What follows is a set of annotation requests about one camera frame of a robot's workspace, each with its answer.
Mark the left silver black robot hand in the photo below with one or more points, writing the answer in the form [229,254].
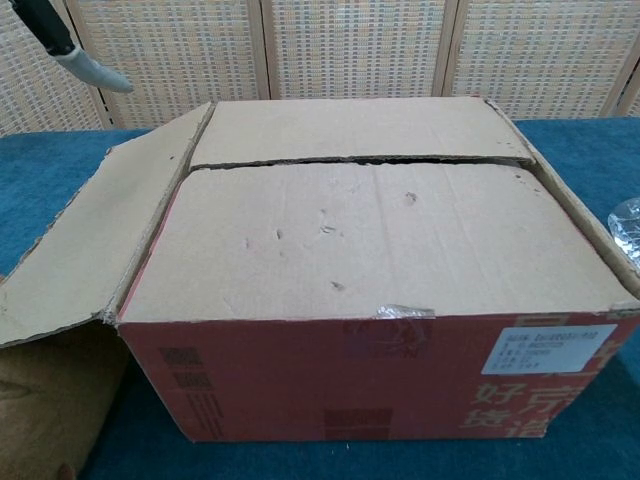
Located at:
[85,70]

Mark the red cardboard box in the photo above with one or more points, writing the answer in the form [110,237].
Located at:
[350,240]

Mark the woven bamboo folding screen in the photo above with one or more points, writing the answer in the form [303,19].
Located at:
[350,50]

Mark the brown plush capybara toy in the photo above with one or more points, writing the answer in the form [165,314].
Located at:
[50,400]

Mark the clear plastic wrap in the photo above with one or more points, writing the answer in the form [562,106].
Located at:
[627,230]

